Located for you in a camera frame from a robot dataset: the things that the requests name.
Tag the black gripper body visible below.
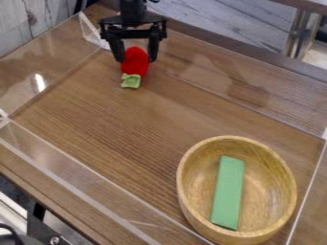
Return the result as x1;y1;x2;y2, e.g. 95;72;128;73
99;14;167;40

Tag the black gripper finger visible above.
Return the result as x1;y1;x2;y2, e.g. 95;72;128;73
108;36;126;62
148;34;160;62

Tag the red plush strawberry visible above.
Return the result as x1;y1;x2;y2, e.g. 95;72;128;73
120;46;150;89

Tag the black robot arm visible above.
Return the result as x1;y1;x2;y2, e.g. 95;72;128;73
99;0;168;62

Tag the metal table leg background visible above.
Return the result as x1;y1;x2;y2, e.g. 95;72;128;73
285;10;322;59

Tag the green rectangular block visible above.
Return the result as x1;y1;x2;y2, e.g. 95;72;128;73
210;155;246;231

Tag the wooden oval bowl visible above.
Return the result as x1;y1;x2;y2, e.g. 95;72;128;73
176;135;298;245

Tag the clear acrylic corner bracket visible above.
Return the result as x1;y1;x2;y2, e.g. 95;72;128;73
78;12;110;51

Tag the clear acrylic tray wall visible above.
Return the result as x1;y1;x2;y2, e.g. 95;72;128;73
0;110;213;245

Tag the black cable bottom left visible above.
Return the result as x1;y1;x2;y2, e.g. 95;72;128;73
0;222;27;245

